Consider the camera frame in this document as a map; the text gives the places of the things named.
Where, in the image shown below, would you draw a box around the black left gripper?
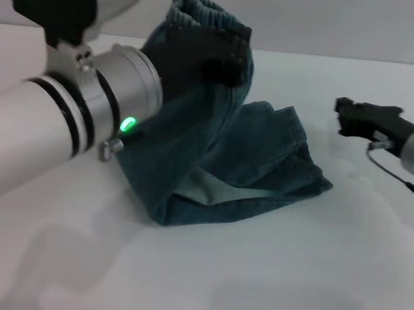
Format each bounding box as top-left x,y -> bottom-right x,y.
136,17 -> 254,95

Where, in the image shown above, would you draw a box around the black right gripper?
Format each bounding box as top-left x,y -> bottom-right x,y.
329,96 -> 414,160

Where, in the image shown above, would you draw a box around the blue denim shorts cartoon print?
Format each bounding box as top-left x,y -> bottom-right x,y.
108,0 -> 350,242

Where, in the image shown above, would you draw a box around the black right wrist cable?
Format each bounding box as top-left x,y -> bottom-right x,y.
361,137 -> 414,210

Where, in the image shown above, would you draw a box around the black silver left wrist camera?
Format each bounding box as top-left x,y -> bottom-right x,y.
0,0 -> 142,54

